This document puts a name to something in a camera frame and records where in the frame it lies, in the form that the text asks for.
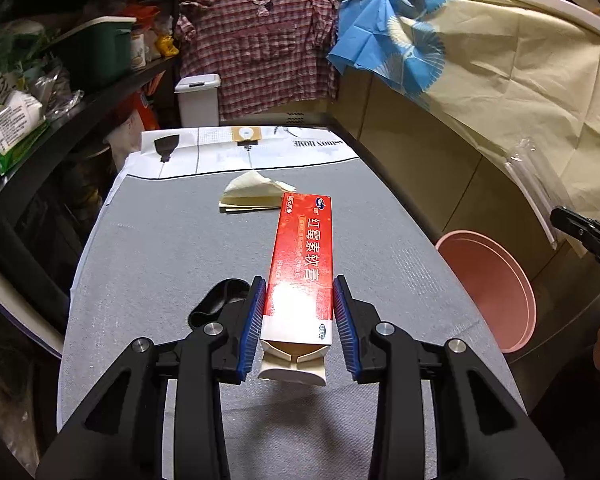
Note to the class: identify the clear plastic bag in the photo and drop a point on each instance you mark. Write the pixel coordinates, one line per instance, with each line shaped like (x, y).
(530, 175)

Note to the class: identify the crumpled beige tissue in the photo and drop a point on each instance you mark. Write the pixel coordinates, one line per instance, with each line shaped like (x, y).
(250, 192)

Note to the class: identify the black shelf rack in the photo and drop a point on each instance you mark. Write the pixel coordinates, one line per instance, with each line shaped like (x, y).
(105, 90)

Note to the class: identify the red plaid shirt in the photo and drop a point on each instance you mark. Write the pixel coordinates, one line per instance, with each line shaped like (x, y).
(260, 50)

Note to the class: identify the blue patterned cloth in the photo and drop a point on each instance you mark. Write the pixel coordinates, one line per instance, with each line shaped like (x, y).
(370, 35)

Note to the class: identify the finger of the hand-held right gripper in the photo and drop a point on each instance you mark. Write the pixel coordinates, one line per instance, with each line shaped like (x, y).
(585, 235)

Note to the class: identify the small orange bag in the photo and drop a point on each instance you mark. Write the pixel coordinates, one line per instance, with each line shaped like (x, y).
(140, 14)

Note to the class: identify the pink plastic basin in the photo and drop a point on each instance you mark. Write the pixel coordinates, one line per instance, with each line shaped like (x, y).
(480, 285)

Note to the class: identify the beige cabinet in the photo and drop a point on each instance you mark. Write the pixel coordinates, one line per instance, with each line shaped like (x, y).
(405, 135)

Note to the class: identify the grey ironing board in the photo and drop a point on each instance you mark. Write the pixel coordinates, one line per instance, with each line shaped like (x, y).
(155, 260)

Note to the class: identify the yellow packet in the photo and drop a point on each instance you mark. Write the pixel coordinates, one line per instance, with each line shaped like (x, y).
(165, 46)

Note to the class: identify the white trash bin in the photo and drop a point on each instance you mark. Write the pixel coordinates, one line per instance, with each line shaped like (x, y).
(197, 105)

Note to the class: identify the white jar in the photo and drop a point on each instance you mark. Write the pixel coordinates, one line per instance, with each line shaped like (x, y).
(138, 52)

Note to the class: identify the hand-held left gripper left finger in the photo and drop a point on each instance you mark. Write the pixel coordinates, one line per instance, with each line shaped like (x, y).
(250, 330)

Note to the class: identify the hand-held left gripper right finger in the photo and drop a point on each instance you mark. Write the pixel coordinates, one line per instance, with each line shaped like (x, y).
(345, 330)

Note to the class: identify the cream cloth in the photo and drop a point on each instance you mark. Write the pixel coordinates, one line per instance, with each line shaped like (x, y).
(530, 85)

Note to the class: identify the red ointment box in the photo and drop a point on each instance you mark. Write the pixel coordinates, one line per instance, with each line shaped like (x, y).
(300, 260)

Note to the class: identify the large orange bag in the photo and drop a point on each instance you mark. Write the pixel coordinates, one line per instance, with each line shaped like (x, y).
(147, 110)

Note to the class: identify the green and white packets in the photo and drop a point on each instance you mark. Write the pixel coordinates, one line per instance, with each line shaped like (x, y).
(10, 125)

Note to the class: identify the green crate with white lid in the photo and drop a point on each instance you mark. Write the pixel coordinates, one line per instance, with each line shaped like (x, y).
(100, 55)

